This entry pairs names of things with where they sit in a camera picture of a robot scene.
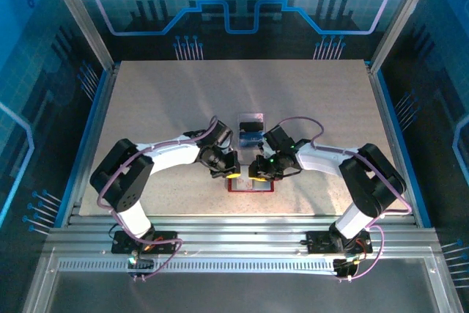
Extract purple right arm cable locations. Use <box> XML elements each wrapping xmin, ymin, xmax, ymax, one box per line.
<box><xmin>269</xmin><ymin>117</ymin><xmax>414</xmax><ymax>283</ymax></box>

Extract small blue black device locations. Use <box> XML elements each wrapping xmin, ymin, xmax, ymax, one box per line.
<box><xmin>236</xmin><ymin>108</ymin><xmax>267</xmax><ymax>150</ymax></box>

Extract blue table edge strip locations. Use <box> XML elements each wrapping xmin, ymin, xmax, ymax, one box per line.
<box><xmin>53</xmin><ymin>69</ymin><xmax>111</xmax><ymax>228</ymax></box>
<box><xmin>377</xmin><ymin>69</ymin><xmax>432</xmax><ymax>228</ymax></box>

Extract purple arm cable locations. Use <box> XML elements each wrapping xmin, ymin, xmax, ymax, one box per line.
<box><xmin>96</xmin><ymin>115</ymin><xmax>183</xmax><ymax>283</ymax></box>
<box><xmin>269</xmin><ymin>117</ymin><xmax>414</xmax><ymax>283</ymax></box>

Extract aluminium frame post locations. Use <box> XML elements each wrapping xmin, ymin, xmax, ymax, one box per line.
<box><xmin>40</xmin><ymin>0</ymin><xmax>119</xmax><ymax>72</ymax></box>
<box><xmin>369</xmin><ymin>0</ymin><xmax>442</xmax><ymax>72</ymax></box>

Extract aluminium cross rail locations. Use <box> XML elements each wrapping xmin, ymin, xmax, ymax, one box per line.
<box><xmin>43</xmin><ymin>215</ymin><xmax>440</xmax><ymax>261</ymax></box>

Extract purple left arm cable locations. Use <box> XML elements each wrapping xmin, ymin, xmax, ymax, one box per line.
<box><xmin>96</xmin><ymin>115</ymin><xmax>183</xmax><ymax>283</ymax></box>

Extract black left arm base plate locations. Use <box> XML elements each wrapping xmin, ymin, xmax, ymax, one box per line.
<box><xmin>111</xmin><ymin>231</ymin><xmax>178</xmax><ymax>255</ymax></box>

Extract slotted grey cable duct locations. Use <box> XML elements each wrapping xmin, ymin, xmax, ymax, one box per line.
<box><xmin>57</xmin><ymin>257</ymin><xmax>344</xmax><ymax>273</ymax></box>

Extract aluminium side rail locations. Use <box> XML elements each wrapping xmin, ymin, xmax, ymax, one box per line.
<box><xmin>62</xmin><ymin>63</ymin><xmax>122</xmax><ymax>226</ymax></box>
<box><xmin>368</xmin><ymin>63</ymin><xmax>421</xmax><ymax>226</ymax></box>

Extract grey metal panel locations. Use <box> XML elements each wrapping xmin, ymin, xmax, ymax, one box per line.
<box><xmin>21</xmin><ymin>246</ymin><xmax>462</xmax><ymax>313</ymax></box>

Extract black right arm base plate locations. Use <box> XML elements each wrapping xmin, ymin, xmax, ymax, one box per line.
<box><xmin>306</xmin><ymin>231</ymin><xmax>374</xmax><ymax>255</ymax></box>

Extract blue credit card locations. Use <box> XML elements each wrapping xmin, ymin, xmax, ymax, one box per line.
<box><xmin>238</xmin><ymin>131</ymin><xmax>265</xmax><ymax>149</ymax></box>

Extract red card holder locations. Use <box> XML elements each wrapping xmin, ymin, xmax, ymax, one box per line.
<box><xmin>226</xmin><ymin>175</ymin><xmax>276</xmax><ymax>194</ymax></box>

